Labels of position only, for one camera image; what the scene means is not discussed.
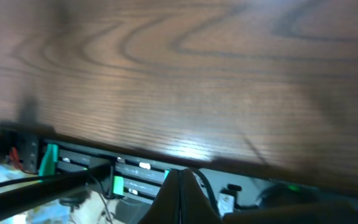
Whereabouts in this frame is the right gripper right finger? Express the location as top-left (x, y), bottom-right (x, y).
top-left (181, 169), bottom-right (223, 224)

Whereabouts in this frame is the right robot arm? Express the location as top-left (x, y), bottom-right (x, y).
top-left (140, 168), bottom-right (358, 224)

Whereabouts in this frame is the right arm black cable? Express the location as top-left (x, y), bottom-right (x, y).
top-left (0, 164), bottom-right (111, 224)

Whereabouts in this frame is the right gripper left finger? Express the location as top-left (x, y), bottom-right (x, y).
top-left (138, 170), bottom-right (180, 224)

